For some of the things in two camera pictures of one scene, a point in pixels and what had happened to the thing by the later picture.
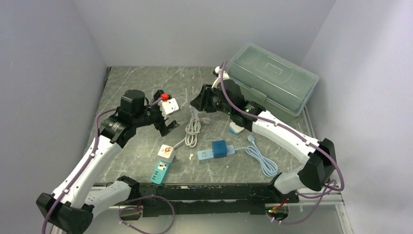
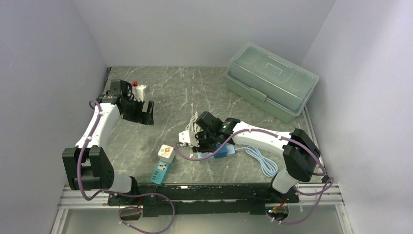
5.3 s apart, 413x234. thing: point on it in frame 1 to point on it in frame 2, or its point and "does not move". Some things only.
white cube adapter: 217,72 to 188,137
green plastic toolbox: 279,86 does not move
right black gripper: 202,102 to 201,148
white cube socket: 166,153 does not move
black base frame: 167,200 does not move
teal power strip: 160,172 does not move
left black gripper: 163,129 to 141,117
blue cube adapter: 219,148 does not move
